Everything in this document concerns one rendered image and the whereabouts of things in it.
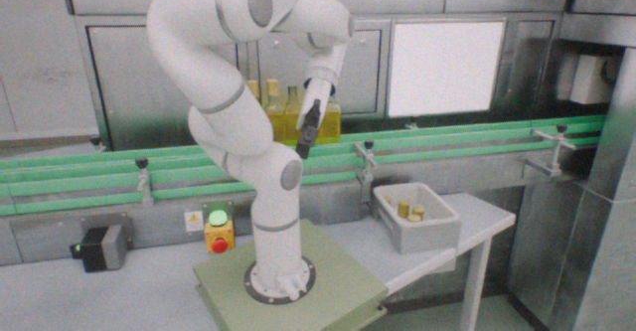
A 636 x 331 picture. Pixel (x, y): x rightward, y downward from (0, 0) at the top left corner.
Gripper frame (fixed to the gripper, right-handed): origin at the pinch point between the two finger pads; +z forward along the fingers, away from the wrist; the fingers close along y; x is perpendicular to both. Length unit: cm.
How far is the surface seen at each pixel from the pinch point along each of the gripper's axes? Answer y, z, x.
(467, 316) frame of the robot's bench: -58, 24, 74
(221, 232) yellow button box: -25.8, 19.4, -14.1
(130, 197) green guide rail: -27, 16, -39
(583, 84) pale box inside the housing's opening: -38, -68, 100
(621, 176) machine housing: -26, -28, 103
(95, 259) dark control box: -26, 33, -41
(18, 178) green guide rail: -30, 18, -68
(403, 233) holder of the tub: -17.7, 9.0, 31.4
